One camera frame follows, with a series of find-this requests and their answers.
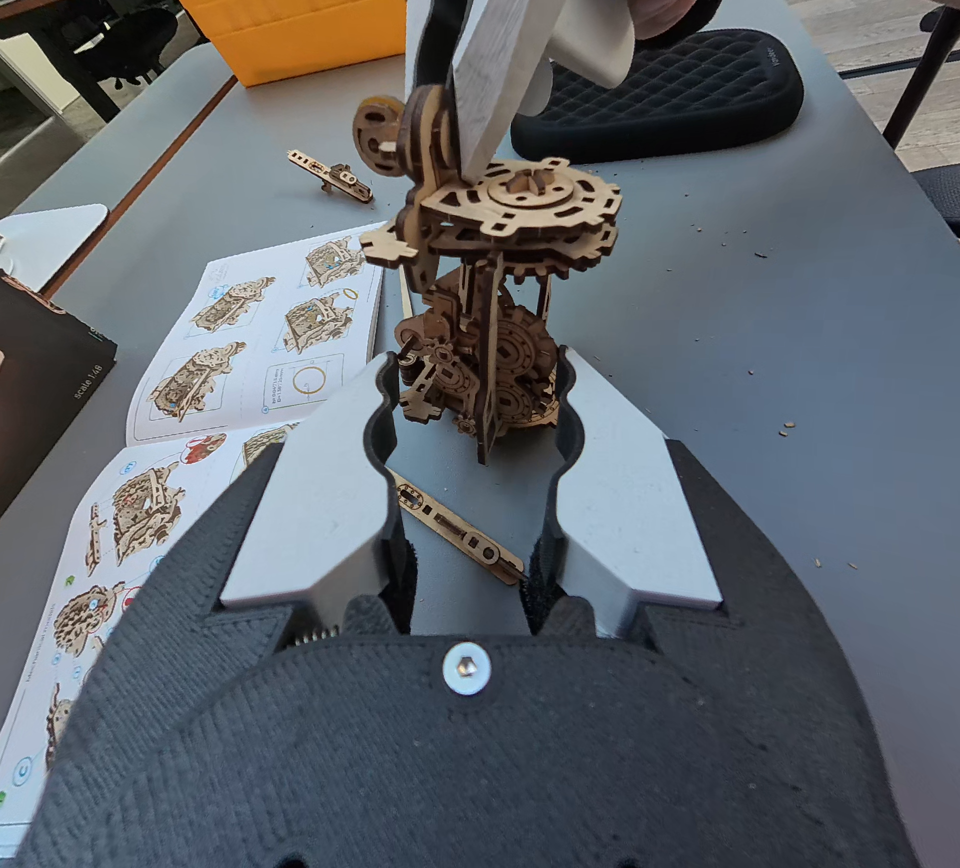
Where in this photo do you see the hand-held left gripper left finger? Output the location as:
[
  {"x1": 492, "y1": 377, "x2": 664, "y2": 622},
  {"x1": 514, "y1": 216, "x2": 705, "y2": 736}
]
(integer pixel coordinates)
[{"x1": 219, "y1": 349, "x2": 419, "y2": 637}]

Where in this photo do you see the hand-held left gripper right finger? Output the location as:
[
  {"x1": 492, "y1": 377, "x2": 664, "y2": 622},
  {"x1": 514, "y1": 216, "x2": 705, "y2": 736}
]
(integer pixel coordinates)
[{"x1": 521, "y1": 346, "x2": 726, "y2": 641}]

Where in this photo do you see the wooden gear disc assembly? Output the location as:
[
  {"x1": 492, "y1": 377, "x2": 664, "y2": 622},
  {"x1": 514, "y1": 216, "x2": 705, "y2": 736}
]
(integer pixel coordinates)
[{"x1": 352, "y1": 84, "x2": 625, "y2": 284}]

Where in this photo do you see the wooden gear puzzle model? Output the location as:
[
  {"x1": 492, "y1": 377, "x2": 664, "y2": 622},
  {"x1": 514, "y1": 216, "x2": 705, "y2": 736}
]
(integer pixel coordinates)
[{"x1": 396, "y1": 256, "x2": 562, "y2": 468}]

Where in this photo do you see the grey desk with brown edge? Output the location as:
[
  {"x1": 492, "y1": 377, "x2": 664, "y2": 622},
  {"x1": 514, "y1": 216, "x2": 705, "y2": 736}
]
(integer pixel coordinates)
[{"x1": 0, "y1": 43, "x2": 237, "y2": 303}]

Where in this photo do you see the black quilted wrist rest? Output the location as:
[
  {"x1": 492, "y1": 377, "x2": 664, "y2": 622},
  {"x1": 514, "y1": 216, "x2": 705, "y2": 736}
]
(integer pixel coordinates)
[{"x1": 511, "y1": 28, "x2": 805, "y2": 166}]

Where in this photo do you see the flat wooden strip with holes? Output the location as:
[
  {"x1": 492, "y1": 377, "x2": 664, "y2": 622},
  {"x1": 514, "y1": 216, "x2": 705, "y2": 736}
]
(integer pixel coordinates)
[{"x1": 386, "y1": 474, "x2": 526, "y2": 586}]

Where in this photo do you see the instruction booklet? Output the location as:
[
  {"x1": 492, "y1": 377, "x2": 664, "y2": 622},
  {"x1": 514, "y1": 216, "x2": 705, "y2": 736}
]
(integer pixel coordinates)
[{"x1": 0, "y1": 221, "x2": 390, "y2": 828}]

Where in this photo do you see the wooden lever part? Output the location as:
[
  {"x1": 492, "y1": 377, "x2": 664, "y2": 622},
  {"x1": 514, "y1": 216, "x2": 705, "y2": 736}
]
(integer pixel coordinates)
[{"x1": 287, "y1": 148, "x2": 375, "y2": 204}]

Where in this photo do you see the black product box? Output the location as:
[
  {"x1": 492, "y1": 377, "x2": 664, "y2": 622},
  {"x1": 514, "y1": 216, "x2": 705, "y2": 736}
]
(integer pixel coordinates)
[{"x1": 0, "y1": 271, "x2": 119, "y2": 517}]

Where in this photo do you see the black office chair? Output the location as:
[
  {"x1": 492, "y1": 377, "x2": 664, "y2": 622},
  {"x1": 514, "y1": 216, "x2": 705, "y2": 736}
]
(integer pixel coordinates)
[{"x1": 75, "y1": 5, "x2": 180, "y2": 89}]

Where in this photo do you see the black stand pole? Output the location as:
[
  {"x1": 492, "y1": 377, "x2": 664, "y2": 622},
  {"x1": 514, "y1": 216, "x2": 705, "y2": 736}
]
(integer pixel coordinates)
[{"x1": 883, "y1": 5, "x2": 960, "y2": 148}]

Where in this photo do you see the black mesh chair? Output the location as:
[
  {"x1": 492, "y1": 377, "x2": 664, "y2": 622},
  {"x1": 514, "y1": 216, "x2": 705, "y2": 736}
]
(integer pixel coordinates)
[{"x1": 911, "y1": 163, "x2": 960, "y2": 239}]

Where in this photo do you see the white rounded board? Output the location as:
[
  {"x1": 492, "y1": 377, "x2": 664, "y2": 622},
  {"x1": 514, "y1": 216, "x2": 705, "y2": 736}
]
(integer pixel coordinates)
[{"x1": 0, "y1": 202, "x2": 110, "y2": 295}]

